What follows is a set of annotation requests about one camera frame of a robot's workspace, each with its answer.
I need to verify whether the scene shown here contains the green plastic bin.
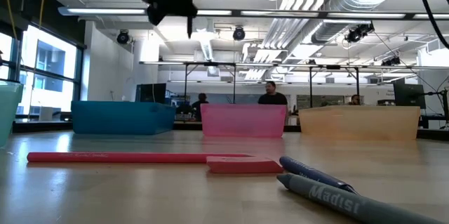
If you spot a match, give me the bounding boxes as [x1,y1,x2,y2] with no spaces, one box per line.
[0,80,25,147]

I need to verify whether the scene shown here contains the orange plastic bin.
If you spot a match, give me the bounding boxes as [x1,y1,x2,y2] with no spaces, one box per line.
[298,105,421,142]

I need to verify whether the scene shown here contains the blue plastic bin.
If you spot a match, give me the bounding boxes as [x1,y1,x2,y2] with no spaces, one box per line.
[71,100,176,136]

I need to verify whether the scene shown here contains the grey crayon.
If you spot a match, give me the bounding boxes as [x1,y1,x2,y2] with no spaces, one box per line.
[276,173,445,224]

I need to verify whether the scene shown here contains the pink plastic bin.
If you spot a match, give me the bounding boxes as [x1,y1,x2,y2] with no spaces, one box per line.
[200,103,288,138]

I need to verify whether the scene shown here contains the black round ceiling spotlight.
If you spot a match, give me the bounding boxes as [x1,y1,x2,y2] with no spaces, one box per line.
[232,26,246,41]
[116,29,130,45]

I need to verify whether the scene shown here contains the black monitor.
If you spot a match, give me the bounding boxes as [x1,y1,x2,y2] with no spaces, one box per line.
[393,82,427,110]
[135,83,167,105]

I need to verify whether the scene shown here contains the pink pencil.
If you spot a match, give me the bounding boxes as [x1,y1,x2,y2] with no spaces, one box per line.
[27,151,254,164]

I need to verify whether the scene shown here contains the black background rig frame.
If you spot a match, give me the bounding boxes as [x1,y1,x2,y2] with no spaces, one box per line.
[182,61,236,105]
[308,64,361,107]

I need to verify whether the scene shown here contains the yellow rope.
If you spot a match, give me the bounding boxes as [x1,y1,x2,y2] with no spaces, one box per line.
[1,0,18,41]

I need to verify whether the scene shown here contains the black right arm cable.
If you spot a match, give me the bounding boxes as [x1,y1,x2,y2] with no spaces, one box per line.
[415,0,449,50]

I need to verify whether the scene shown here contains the pink eraser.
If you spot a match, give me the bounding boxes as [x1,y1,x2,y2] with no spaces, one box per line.
[206,156,284,175]

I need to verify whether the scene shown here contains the black track lights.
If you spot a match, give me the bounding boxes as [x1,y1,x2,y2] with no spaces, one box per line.
[345,22,375,44]

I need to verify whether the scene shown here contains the large window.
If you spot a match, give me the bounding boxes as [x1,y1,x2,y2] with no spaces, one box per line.
[0,23,85,123]

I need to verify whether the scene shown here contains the dark blue pen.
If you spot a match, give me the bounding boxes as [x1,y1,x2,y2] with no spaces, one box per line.
[279,156,358,196]

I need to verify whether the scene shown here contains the overhead light bar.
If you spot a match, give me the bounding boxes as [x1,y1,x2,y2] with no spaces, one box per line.
[58,6,449,20]

